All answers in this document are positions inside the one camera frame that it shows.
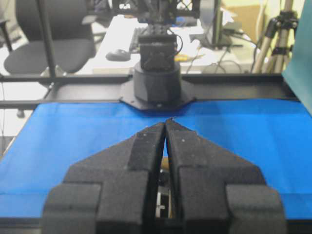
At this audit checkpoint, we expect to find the white desk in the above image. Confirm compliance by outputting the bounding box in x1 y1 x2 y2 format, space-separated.
92 15 255 74

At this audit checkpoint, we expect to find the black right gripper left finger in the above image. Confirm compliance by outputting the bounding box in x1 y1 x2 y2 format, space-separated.
42 122 164 234

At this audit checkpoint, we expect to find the camera tripod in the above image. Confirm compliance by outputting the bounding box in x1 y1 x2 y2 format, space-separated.
251 0 299 74

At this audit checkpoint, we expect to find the teal backdrop cloth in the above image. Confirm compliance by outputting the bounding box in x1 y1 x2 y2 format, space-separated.
282 0 312 114

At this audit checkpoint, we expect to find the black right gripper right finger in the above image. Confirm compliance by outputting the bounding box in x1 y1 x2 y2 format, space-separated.
165 119 286 234

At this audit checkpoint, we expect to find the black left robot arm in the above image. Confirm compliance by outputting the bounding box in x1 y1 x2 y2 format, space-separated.
41 0 199 234

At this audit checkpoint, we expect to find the blue table cloth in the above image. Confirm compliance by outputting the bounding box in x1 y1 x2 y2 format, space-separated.
0 99 312 220

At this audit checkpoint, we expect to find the computer keyboard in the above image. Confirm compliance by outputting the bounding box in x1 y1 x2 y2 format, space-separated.
129 27 147 54

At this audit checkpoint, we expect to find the black computer mouse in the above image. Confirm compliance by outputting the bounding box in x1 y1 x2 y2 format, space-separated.
105 49 131 61

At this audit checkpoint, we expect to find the black office chair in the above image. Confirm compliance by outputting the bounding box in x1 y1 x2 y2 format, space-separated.
3 0 96 74

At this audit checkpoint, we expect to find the black metal frame rail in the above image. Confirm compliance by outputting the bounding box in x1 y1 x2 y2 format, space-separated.
0 0 298 111

